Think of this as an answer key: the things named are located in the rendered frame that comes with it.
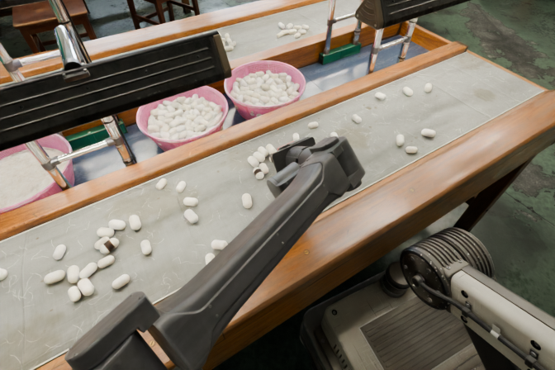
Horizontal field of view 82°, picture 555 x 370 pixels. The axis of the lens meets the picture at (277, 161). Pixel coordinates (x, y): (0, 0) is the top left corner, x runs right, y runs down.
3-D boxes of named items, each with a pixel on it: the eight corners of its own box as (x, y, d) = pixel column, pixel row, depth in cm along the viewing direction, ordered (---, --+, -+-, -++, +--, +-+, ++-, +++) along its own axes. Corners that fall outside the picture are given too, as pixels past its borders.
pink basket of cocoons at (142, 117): (248, 128, 103) (246, 104, 96) (185, 178, 89) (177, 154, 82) (192, 97, 114) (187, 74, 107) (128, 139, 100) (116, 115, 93)
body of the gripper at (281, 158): (268, 154, 65) (282, 156, 58) (309, 135, 68) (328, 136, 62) (277, 182, 66) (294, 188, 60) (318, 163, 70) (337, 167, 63)
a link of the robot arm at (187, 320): (158, 471, 24) (69, 368, 23) (136, 439, 29) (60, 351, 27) (377, 177, 52) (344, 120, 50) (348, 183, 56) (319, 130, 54)
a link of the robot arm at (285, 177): (367, 180, 51) (341, 135, 50) (313, 224, 48) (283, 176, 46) (329, 178, 62) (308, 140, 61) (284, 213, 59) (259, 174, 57)
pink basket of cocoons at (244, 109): (319, 113, 108) (322, 89, 101) (249, 141, 99) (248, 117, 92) (277, 75, 124) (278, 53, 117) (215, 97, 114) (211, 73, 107)
